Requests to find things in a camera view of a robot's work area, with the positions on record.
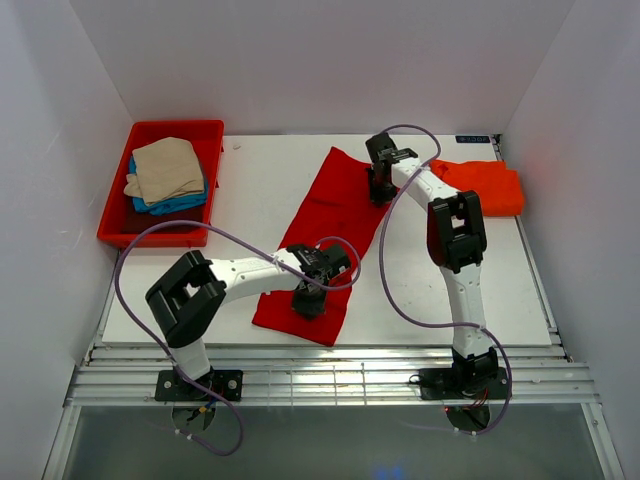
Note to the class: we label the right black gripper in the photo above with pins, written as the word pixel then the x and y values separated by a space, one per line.
pixel 377 198

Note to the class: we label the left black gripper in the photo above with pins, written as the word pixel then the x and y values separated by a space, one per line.
pixel 308 311

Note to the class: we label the red t shirt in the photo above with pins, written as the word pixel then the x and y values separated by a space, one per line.
pixel 337 204

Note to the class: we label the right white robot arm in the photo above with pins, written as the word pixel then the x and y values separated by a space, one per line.
pixel 456 242

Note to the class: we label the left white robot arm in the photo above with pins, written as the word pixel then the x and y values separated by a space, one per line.
pixel 186 298

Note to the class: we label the blue table label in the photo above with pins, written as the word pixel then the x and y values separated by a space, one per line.
pixel 472 139

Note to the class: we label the folded orange t shirt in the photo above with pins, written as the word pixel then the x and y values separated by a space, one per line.
pixel 498 187

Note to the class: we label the blue folded t shirt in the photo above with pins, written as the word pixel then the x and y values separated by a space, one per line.
pixel 176 203

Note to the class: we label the dark maroon folded t shirt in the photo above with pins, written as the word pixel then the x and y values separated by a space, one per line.
pixel 135 222

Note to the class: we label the beige folded t shirt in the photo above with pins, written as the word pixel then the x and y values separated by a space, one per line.
pixel 165 168

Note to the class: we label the red plastic bin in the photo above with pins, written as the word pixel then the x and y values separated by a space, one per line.
pixel 206 137

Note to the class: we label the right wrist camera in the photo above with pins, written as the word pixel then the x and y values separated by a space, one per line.
pixel 379 146

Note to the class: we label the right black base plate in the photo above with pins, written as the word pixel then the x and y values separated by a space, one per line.
pixel 442 384

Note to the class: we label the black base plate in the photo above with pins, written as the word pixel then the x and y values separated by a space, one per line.
pixel 442 384
pixel 171 387

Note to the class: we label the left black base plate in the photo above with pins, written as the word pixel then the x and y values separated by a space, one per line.
pixel 171 387

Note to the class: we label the aluminium rail frame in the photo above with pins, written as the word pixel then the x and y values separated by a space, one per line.
pixel 373 359

